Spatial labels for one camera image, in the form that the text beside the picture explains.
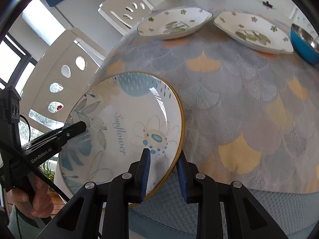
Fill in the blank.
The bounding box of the octagonal clover plate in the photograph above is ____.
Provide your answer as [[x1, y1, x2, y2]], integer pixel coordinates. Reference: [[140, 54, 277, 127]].
[[214, 11, 294, 54], [137, 7, 213, 40]]

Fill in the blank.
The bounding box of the far white chair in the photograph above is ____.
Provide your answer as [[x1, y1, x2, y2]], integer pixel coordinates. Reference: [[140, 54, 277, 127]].
[[98, 0, 154, 36]]

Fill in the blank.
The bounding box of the small black object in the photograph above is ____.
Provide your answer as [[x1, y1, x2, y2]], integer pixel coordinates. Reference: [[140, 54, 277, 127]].
[[262, 1, 273, 8]]

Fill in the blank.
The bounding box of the white chair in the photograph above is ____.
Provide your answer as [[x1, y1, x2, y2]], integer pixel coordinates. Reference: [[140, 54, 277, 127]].
[[98, 0, 154, 36], [20, 27, 108, 133]]

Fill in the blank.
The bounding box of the left hand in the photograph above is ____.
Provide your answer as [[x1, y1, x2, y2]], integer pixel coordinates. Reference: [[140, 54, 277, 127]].
[[10, 177, 54, 219]]

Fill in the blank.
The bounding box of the scallop patterned table mat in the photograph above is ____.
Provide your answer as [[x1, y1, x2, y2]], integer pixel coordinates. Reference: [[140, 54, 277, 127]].
[[95, 22, 318, 194]]

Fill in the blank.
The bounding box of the blue steel bowl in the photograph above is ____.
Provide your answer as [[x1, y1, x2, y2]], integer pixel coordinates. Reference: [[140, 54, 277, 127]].
[[290, 23, 319, 65]]

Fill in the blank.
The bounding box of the round sunflower plate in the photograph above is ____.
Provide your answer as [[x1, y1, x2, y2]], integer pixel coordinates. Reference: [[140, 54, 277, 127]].
[[55, 71, 185, 197]]

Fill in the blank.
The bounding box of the near white chair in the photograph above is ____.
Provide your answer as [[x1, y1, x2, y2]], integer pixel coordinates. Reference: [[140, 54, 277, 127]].
[[20, 27, 108, 133]]

